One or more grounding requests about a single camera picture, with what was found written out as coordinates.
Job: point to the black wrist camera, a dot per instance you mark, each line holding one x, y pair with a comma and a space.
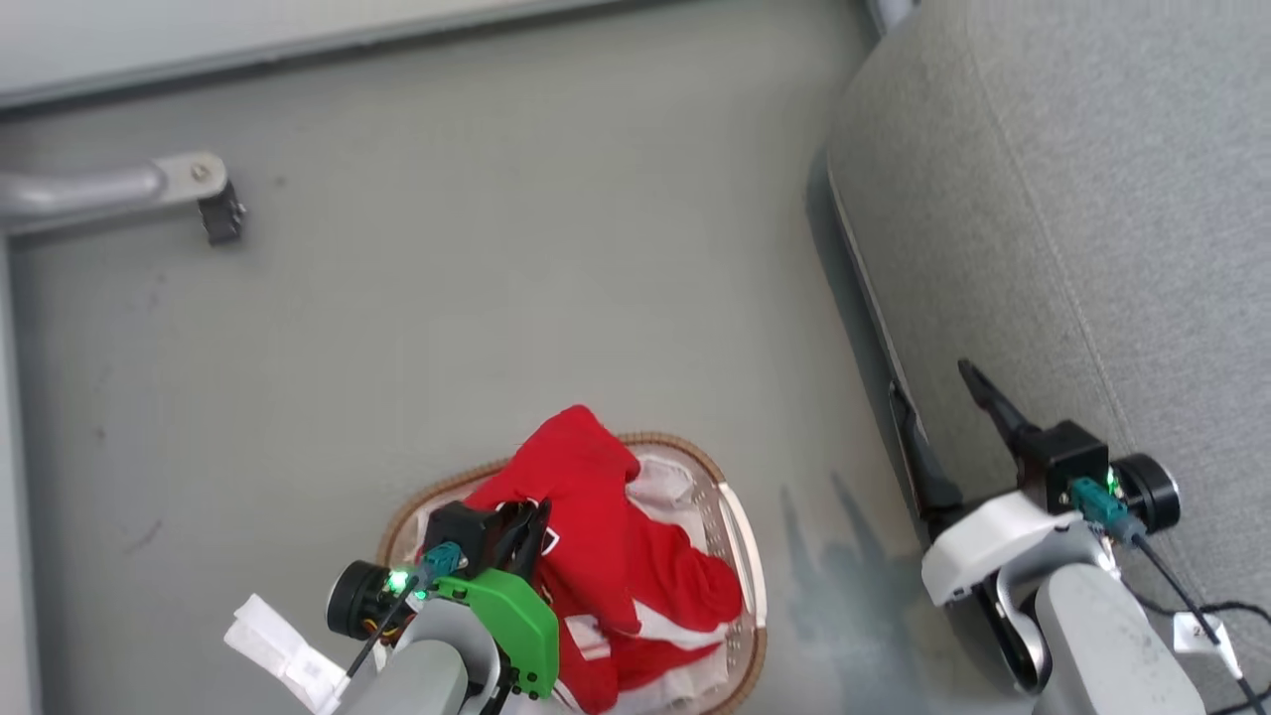
1067, 462
459, 536

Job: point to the grey fabric sofa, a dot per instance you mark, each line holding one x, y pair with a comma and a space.
1072, 199

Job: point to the grey metal furniture leg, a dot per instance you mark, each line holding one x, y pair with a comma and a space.
109, 189

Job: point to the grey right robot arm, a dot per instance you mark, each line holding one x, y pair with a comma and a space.
1102, 645

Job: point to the red garment white stripes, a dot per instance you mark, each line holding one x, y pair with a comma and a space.
606, 526

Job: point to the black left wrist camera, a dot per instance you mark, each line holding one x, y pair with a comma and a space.
459, 536

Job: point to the brown wicker laundry basket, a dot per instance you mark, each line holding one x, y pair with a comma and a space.
740, 556

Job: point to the black round right wrist motor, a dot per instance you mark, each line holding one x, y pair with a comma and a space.
1150, 494

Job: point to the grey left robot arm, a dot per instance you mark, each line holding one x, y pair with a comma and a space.
427, 675

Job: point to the black round wrist motor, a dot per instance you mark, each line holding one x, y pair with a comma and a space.
1150, 494
357, 599

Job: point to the black caster wheel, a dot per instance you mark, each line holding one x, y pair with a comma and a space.
221, 214

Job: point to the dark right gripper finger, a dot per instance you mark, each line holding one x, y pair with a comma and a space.
918, 457
993, 402

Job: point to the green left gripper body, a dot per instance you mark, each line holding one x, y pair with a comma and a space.
516, 621

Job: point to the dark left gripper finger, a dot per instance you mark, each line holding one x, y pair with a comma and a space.
503, 526
537, 536

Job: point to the black round left wrist motor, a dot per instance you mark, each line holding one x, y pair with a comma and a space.
357, 599

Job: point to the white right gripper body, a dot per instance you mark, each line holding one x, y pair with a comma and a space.
993, 546

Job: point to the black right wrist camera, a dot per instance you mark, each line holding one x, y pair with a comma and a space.
1067, 462

